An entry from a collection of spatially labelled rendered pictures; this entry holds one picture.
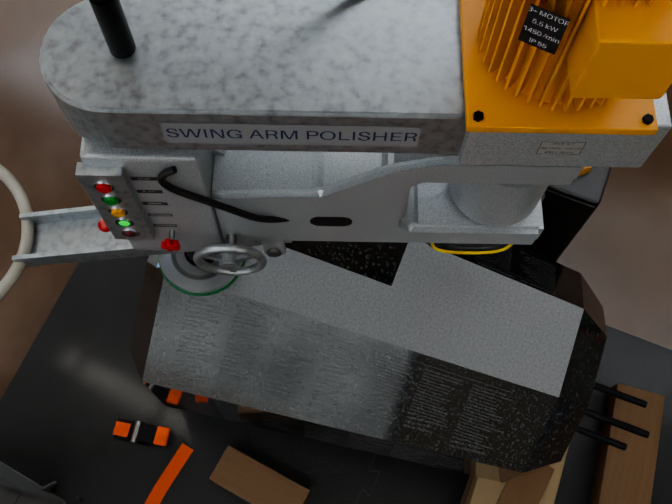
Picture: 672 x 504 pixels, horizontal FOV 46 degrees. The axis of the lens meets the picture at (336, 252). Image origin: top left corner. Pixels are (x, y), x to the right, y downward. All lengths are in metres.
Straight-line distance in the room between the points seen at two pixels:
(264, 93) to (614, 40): 0.51
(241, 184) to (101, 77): 0.36
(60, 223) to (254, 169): 0.71
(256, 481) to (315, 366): 0.69
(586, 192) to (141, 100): 1.44
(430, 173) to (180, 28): 0.48
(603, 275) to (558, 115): 1.91
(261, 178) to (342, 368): 0.70
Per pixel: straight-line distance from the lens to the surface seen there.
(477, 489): 2.57
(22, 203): 2.13
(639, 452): 2.84
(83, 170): 1.43
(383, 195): 1.48
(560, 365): 2.04
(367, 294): 2.01
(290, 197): 1.49
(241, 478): 2.64
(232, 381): 2.14
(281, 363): 2.07
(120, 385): 2.89
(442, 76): 1.26
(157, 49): 1.30
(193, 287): 2.01
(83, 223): 2.05
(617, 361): 3.00
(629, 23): 1.03
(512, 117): 1.21
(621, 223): 3.21
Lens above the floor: 2.75
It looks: 68 degrees down
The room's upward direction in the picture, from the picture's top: 2 degrees clockwise
